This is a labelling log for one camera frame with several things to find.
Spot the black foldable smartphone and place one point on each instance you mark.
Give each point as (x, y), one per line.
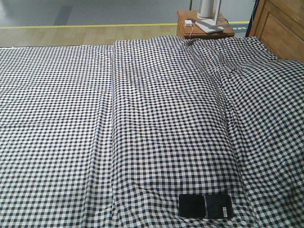
(217, 206)

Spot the checkered bed sheet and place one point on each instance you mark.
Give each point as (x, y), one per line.
(55, 137)

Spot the checkered duvet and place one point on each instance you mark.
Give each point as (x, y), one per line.
(172, 135)

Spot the white charger adapter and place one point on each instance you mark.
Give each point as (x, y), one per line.
(188, 23)

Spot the checkered pillow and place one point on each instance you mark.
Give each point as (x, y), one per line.
(266, 103)

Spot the white cylindrical humidifier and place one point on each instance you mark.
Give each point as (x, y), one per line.
(206, 8)

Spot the wooden headboard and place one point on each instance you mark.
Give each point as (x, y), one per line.
(279, 24)

